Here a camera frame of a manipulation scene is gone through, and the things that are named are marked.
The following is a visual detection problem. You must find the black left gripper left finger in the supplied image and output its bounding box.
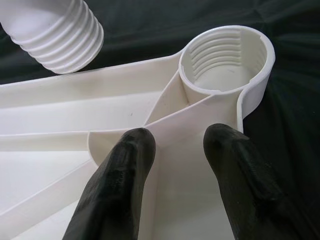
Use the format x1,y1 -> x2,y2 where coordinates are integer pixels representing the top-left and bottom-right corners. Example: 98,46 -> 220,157
62,126 -> 157,240

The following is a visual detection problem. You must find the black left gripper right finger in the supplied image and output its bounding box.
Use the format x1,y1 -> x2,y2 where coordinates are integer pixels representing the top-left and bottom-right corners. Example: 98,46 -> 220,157
203,123 -> 312,240

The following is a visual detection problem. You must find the white plastic table top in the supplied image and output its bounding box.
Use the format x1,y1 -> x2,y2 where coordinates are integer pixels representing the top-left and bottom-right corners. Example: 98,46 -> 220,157
0,23 -> 277,240

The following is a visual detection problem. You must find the white tapered plastic table leg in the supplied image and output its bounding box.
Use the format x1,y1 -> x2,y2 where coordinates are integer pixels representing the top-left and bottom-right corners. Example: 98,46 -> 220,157
0,0 -> 105,75

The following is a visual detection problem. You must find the black table cloth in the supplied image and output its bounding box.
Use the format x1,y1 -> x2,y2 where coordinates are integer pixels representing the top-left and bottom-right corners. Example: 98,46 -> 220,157
0,0 -> 320,240

